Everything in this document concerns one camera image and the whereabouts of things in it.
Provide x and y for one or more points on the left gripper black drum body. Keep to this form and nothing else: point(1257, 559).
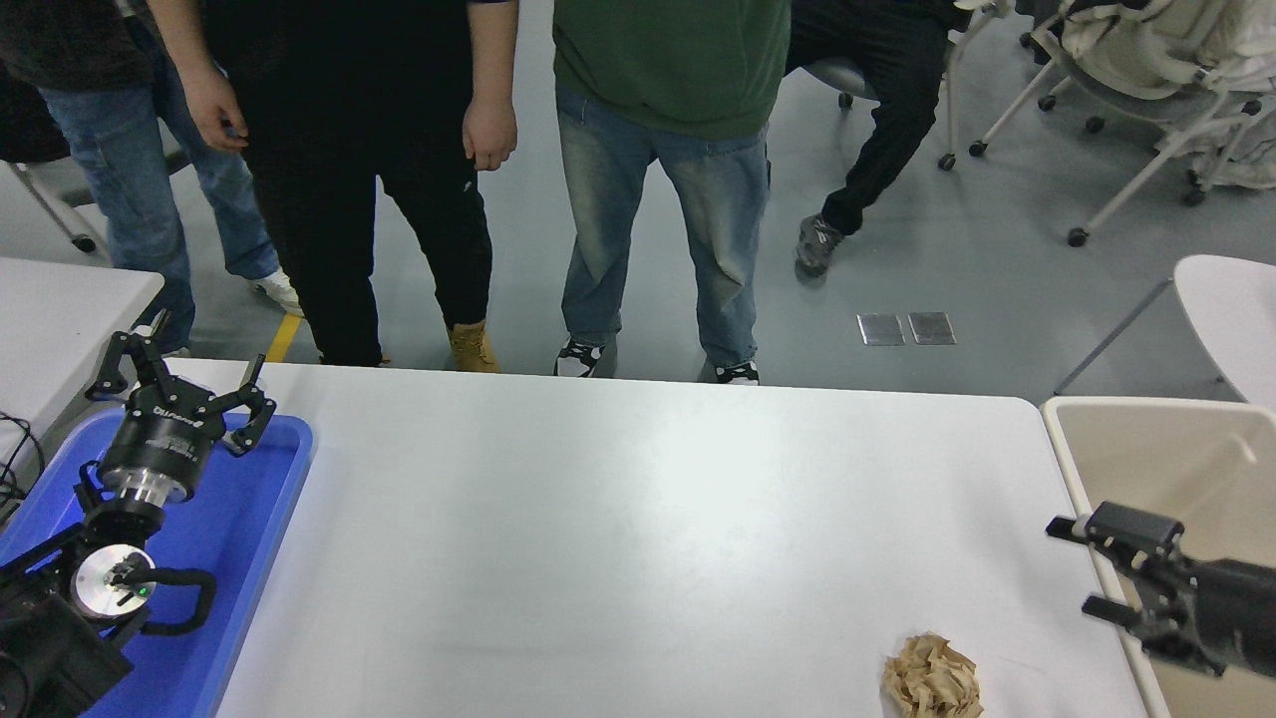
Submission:
point(159, 439)

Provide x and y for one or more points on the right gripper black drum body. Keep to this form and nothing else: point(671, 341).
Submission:
point(1236, 618)

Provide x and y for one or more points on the tan paper ball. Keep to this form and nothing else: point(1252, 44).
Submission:
point(932, 683)

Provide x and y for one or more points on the person's left forearm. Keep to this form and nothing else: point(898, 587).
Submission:
point(493, 50)

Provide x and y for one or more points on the person's right forearm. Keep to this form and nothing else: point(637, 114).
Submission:
point(184, 35)

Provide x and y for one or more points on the person's right hand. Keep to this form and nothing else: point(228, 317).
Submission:
point(217, 110)

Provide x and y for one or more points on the person's left hand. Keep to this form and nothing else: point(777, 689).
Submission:
point(490, 132)

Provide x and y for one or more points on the large pale beige bin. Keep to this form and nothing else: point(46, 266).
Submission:
point(1146, 459)

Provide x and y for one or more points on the white rectangular side table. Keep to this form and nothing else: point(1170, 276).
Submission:
point(60, 329)

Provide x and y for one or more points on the blue plastic tray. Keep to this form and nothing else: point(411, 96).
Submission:
point(239, 538)

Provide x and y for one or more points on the grey-legged chair with casters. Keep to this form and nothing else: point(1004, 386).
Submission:
point(84, 242)

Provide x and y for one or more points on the white rounded table top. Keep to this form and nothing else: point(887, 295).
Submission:
point(1231, 319)

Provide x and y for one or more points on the silver floor plate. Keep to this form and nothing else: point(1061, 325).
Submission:
point(931, 327)
point(881, 329)

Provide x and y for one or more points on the white-framed office chair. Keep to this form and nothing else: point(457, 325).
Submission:
point(1131, 100)
point(1193, 197)

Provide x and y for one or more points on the cream jacket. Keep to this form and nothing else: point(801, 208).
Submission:
point(1136, 40)

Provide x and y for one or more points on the grey seat office chair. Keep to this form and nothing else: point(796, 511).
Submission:
point(847, 80)

